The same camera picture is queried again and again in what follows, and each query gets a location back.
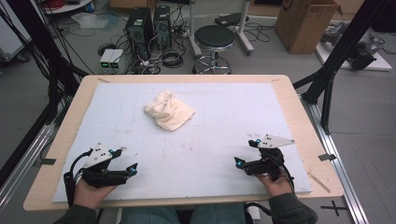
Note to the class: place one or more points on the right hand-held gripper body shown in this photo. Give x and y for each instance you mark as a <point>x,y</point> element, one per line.
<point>264,166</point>

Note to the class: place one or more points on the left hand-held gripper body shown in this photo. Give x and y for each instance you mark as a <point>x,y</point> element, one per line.
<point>98,179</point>

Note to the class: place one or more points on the cream printed cloth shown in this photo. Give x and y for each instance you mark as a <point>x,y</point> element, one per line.
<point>169,112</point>

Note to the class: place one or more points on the person's left hand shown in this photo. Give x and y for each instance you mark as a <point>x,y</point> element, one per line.
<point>90,196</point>

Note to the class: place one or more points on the person's right hand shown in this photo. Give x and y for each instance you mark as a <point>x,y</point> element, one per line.
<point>277,188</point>

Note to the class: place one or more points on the person's blue jeans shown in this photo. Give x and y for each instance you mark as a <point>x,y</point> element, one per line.
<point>155,216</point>

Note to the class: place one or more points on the black tape piece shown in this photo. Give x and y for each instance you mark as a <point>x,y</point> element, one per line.
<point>327,157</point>
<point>47,161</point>

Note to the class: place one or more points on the brown tape strip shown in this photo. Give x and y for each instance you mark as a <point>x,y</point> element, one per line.
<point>319,182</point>

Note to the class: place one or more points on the black tape cross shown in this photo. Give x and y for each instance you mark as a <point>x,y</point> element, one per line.
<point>334,207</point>

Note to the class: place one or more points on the white power supply box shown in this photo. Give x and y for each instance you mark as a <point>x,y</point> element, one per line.
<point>106,59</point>
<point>116,59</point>

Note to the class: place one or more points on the black round stool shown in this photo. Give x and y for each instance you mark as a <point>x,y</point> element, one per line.
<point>214,37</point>

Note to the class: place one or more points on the black computer tower green front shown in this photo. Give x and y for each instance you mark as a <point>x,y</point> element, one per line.
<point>138,31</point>

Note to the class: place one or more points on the flat black bag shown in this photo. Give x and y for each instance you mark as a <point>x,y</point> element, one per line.
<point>230,19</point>

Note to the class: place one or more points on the brown cardboard box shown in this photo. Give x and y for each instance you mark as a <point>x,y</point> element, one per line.
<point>303,25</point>

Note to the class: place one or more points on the black computer tower grey front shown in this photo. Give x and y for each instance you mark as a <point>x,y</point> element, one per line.
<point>162,28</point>

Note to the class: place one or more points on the clear plastic bag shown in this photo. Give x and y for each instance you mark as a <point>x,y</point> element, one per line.
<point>91,21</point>

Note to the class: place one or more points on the aluminium rail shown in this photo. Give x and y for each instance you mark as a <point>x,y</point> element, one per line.
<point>339,168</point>
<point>25,158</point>

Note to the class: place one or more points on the black metal frame post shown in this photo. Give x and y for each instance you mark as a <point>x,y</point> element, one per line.
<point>342,46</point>

